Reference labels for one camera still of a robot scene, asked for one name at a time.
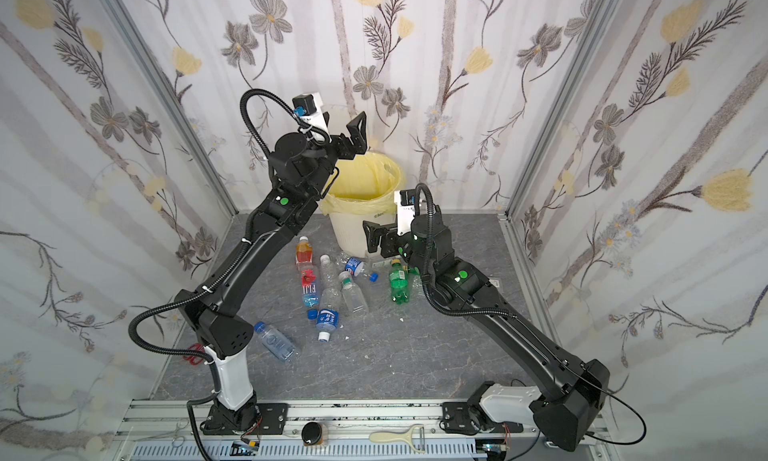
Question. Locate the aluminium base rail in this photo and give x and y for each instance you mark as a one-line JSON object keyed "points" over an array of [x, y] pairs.
{"points": [[153, 430]]}

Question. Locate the yellow bin liner bag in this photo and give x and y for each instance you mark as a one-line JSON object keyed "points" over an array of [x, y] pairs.
{"points": [[365, 186]]}

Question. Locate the clear bottle blue label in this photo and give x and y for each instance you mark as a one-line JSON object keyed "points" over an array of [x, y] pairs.
{"points": [[330, 299]]}

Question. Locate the beige vegetable peeler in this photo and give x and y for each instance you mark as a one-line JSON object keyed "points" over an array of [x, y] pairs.
{"points": [[413, 437]]}

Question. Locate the black round knob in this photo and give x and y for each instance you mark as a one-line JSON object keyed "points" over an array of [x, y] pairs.
{"points": [[313, 434]]}

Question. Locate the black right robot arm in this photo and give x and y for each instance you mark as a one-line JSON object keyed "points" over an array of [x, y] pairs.
{"points": [[567, 393]]}

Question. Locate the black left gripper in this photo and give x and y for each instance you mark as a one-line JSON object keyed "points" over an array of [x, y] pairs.
{"points": [[341, 143]]}

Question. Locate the red cap Fiji bottle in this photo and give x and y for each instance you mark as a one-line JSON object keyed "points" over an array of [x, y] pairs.
{"points": [[310, 295]]}

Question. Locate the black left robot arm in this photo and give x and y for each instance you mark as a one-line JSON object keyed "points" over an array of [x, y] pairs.
{"points": [[212, 308]]}

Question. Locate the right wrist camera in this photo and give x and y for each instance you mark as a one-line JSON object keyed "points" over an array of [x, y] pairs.
{"points": [[406, 204]]}

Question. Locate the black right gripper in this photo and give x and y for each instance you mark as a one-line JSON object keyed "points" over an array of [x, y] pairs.
{"points": [[389, 242]]}

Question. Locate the green soda bottle upright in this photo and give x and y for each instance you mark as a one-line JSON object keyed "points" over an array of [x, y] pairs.
{"points": [[398, 282]]}

